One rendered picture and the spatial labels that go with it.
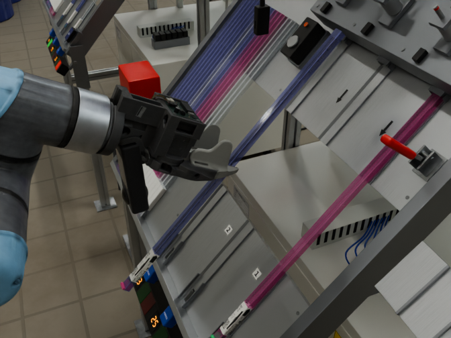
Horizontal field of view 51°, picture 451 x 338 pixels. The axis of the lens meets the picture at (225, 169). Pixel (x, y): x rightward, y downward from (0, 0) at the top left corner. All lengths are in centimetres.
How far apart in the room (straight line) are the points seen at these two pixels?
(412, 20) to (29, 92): 51
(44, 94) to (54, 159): 207
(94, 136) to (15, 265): 17
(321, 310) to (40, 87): 45
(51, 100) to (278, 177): 86
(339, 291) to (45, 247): 160
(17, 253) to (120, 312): 132
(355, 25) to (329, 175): 64
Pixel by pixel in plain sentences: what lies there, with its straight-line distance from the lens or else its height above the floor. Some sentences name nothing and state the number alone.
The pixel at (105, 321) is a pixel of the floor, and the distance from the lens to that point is 180.
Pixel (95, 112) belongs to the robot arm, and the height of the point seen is 114.
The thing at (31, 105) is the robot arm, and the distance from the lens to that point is 55.
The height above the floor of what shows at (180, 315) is 73.
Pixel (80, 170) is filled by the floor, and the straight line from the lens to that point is 250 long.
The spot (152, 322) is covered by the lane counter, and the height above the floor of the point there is 65.
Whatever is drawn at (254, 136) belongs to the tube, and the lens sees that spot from 69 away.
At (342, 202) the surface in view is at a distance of 70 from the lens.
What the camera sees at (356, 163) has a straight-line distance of 73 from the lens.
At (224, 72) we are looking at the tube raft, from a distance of 103.
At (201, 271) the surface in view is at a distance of 86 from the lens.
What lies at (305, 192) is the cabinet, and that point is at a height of 62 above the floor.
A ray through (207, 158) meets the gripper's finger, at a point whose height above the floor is 103.
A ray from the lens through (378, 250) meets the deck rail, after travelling 65.
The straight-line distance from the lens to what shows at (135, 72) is 154.
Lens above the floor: 140
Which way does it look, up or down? 36 degrees down
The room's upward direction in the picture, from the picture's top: straight up
